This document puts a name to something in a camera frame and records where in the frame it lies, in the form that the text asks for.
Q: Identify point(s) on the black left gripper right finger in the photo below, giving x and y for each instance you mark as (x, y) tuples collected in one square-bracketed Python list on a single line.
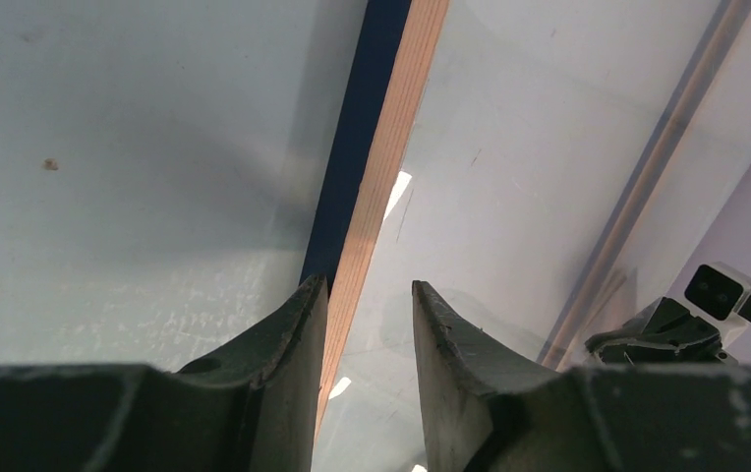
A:
[(486, 408)]

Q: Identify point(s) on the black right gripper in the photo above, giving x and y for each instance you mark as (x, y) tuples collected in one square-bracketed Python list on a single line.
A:
[(666, 332)]

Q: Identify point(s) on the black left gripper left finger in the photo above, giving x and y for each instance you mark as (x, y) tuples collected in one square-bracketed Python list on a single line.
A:
[(249, 405)]

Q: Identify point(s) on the wooden picture frame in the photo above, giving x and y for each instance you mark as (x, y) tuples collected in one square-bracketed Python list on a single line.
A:
[(404, 95)]

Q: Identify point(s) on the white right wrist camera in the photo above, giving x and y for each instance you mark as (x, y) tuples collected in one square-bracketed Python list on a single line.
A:
[(721, 295)]

